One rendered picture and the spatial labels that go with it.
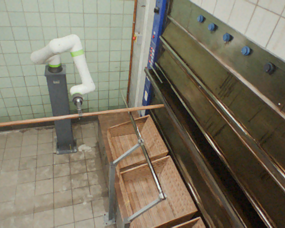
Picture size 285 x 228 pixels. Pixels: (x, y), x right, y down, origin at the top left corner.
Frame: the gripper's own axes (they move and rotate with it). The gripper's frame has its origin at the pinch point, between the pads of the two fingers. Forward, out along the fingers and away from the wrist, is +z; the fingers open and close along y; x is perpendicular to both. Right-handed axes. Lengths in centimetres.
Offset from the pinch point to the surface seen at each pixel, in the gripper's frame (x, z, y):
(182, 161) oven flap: -77, 50, 22
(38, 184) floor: 52, -25, 120
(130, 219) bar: -21, 85, 22
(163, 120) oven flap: -79, 0, 19
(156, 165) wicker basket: -64, 32, 44
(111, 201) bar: -20, 38, 81
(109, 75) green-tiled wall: -52, -123, 39
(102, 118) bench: -30, -62, 62
